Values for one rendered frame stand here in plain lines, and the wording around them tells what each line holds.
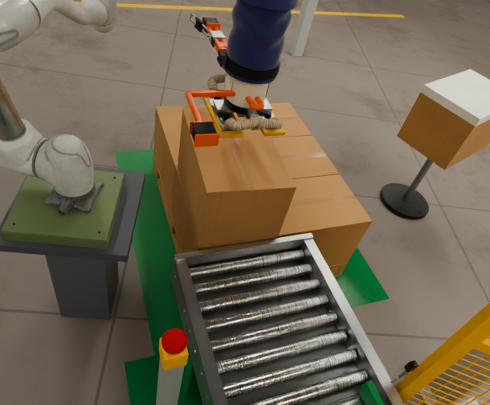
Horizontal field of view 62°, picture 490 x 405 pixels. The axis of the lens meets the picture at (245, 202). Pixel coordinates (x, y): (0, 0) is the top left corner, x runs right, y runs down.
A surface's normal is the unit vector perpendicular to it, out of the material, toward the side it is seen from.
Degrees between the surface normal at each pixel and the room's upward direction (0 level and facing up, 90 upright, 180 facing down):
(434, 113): 90
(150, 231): 0
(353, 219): 0
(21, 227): 1
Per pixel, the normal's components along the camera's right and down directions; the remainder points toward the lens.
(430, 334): 0.18, -0.70
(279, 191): 0.26, 0.72
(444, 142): -0.78, 0.33
